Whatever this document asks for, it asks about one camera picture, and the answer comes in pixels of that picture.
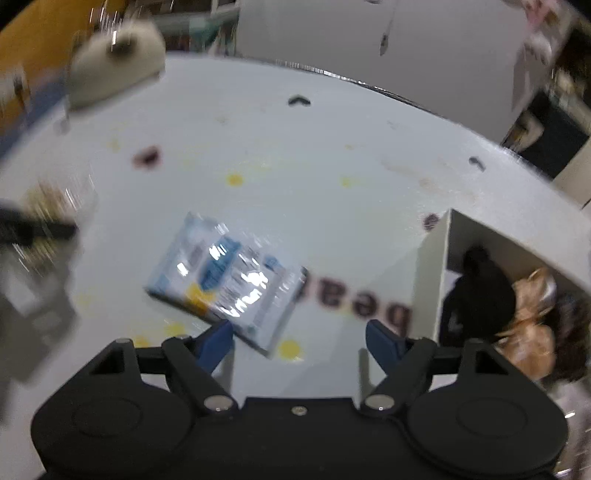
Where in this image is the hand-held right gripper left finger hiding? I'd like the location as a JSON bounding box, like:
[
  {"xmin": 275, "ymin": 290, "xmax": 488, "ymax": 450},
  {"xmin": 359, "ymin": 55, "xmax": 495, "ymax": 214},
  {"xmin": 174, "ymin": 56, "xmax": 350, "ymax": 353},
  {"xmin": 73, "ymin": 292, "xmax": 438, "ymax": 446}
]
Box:
[{"xmin": 74, "ymin": 319, "xmax": 240, "ymax": 417}]

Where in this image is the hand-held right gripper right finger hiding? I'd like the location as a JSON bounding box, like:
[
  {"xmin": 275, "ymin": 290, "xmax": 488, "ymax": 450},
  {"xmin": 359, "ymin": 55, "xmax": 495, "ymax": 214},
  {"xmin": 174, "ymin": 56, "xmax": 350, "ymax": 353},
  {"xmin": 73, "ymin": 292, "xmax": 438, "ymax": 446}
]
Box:
[{"xmin": 360, "ymin": 319, "xmax": 530, "ymax": 417}]

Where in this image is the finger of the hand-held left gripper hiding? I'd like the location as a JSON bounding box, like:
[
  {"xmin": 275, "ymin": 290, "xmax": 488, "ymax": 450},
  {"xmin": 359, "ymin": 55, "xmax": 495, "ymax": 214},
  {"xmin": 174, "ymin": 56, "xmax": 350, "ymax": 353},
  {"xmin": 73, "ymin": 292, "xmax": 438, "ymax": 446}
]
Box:
[{"xmin": 0, "ymin": 204, "xmax": 79, "ymax": 246}]

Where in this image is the blue white wipes packet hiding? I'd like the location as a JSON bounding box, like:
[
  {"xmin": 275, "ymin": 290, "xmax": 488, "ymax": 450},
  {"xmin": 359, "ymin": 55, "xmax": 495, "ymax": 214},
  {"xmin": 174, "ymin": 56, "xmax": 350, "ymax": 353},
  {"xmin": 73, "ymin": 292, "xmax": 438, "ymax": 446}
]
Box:
[{"xmin": 143, "ymin": 211, "xmax": 310, "ymax": 359}]

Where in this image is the white cardboard box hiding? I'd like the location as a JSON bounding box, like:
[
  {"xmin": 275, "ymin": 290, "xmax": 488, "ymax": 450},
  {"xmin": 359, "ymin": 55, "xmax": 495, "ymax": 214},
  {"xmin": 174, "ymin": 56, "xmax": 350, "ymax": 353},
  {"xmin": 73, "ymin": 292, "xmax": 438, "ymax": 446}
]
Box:
[{"xmin": 412, "ymin": 208, "xmax": 591, "ymax": 386}]

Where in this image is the black hair scrunchie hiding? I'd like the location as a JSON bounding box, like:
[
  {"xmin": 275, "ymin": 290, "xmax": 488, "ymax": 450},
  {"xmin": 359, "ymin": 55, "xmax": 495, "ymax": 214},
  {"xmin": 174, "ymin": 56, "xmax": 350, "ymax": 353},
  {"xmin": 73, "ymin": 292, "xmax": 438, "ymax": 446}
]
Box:
[{"xmin": 442, "ymin": 246, "xmax": 517, "ymax": 346}]

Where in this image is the pink satin scrunchie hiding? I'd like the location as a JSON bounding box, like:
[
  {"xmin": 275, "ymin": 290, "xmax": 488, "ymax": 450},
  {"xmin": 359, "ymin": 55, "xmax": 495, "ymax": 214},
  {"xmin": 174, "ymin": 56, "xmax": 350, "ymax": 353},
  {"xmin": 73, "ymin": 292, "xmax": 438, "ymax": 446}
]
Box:
[{"xmin": 500, "ymin": 267, "xmax": 558, "ymax": 380}]

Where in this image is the white ceramic teapot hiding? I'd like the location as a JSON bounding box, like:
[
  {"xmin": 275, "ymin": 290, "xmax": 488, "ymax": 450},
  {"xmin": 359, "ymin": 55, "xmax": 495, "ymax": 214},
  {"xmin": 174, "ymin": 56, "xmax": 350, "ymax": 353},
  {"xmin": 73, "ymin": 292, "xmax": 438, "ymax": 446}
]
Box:
[{"xmin": 66, "ymin": 20, "xmax": 167, "ymax": 110}]

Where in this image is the brown hair scrunchie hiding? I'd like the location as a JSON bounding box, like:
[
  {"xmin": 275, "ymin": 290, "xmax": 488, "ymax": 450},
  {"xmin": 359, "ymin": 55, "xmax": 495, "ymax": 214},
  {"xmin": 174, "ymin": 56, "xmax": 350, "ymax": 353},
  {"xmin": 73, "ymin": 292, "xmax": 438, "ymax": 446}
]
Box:
[{"xmin": 549, "ymin": 290, "xmax": 591, "ymax": 385}]

